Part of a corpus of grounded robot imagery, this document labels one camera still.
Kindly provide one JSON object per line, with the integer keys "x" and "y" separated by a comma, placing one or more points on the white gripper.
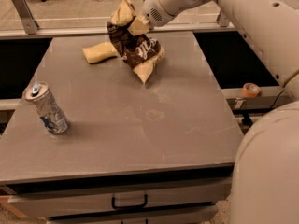
{"x": 153, "y": 7}

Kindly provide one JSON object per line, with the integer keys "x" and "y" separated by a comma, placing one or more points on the brown chip bag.
{"x": 142, "y": 52}

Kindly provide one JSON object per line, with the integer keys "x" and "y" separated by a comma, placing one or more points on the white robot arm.
{"x": 265, "y": 186}

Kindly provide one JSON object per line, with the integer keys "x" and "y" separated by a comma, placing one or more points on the yellow sponge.
{"x": 99, "y": 52}

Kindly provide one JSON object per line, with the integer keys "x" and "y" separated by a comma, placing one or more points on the silver blue drink can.
{"x": 40, "y": 95}

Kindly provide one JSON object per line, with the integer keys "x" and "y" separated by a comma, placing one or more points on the orange tape roll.
{"x": 251, "y": 90}

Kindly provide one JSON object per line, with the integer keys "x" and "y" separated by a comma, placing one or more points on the black stand leg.
{"x": 247, "y": 120}

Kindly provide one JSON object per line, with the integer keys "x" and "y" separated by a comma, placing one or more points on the grey lower drawer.
{"x": 184, "y": 215}

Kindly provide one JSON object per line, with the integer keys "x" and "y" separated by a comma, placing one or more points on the grey drawer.
{"x": 98, "y": 200}
{"x": 184, "y": 215}

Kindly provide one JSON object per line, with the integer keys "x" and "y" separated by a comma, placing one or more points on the grey top drawer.
{"x": 98, "y": 200}

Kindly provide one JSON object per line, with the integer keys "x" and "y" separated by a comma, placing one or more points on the right metal railing post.
{"x": 222, "y": 20}

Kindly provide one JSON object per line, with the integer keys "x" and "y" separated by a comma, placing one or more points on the left metal railing post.
{"x": 29, "y": 24}

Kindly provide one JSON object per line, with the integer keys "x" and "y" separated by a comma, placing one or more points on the black drawer handle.
{"x": 129, "y": 203}

